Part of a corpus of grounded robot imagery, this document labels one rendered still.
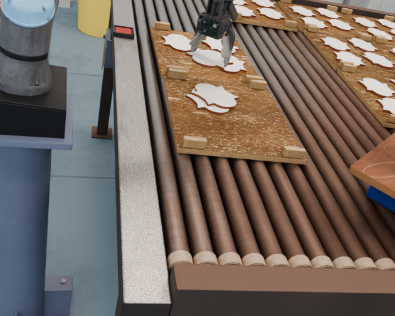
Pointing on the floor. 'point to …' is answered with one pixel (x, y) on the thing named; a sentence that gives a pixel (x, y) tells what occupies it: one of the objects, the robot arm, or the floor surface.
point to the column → (24, 226)
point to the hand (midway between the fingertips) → (209, 57)
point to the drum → (93, 17)
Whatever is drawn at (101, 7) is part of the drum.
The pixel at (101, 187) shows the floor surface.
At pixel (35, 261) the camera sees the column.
